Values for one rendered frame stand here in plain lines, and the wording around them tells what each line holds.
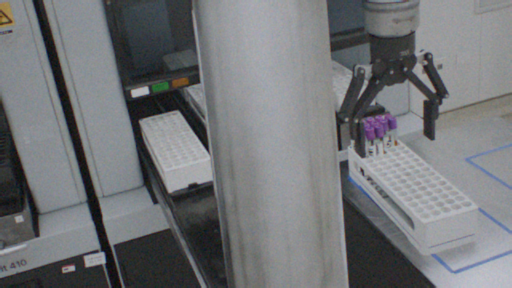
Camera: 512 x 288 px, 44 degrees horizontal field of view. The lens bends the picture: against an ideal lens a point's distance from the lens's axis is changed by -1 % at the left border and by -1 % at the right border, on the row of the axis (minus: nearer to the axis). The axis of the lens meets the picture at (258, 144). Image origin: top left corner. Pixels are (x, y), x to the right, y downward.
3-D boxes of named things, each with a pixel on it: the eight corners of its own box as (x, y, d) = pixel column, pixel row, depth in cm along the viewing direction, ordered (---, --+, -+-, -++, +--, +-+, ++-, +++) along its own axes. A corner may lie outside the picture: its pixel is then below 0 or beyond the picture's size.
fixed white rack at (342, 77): (292, 82, 179) (290, 62, 176) (324, 74, 182) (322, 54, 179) (340, 119, 153) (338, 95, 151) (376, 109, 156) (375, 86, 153)
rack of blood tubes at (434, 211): (348, 174, 126) (346, 146, 123) (394, 162, 128) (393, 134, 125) (423, 256, 100) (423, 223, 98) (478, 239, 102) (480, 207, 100)
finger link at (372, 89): (397, 71, 105) (391, 67, 104) (358, 126, 107) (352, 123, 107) (386, 64, 108) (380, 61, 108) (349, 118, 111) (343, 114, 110)
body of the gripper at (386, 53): (378, 41, 100) (380, 95, 104) (426, 31, 101) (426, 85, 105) (358, 30, 106) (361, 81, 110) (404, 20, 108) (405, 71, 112)
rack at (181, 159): (143, 142, 155) (138, 119, 152) (182, 132, 158) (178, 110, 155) (170, 198, 130) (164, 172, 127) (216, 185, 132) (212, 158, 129)
